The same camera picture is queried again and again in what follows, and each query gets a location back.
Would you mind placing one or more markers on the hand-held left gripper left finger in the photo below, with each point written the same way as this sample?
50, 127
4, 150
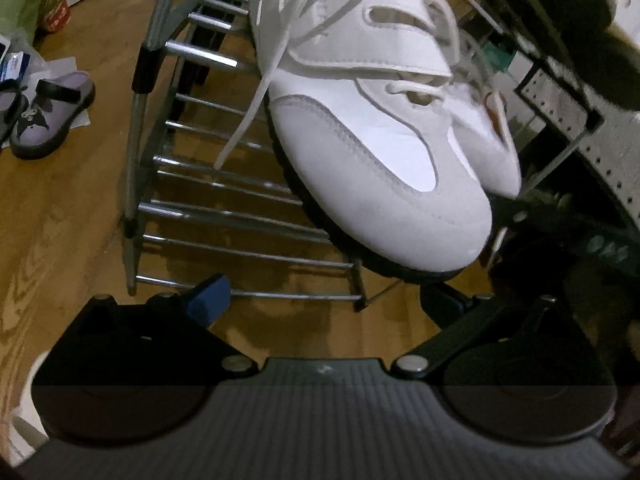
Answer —
210, 299

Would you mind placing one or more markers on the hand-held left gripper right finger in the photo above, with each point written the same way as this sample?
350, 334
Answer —
442, 305

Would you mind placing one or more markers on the metal shoe rack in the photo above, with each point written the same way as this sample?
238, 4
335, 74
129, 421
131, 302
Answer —
210, 210

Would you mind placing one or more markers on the white lace-up sneaker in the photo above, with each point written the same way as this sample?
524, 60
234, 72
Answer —
492, 155
380, 150

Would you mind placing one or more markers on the white perforated panel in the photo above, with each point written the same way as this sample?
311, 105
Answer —
590, 130

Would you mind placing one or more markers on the purple grey sandal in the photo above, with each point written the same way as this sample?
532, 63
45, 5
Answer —
11, 115
47, 120

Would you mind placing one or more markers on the blue white packet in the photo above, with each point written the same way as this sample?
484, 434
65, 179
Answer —
17, 62

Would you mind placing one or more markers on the red packet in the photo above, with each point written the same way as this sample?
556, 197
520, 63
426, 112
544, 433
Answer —
56, 15

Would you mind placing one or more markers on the green bag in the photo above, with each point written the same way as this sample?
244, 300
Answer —
22, 0

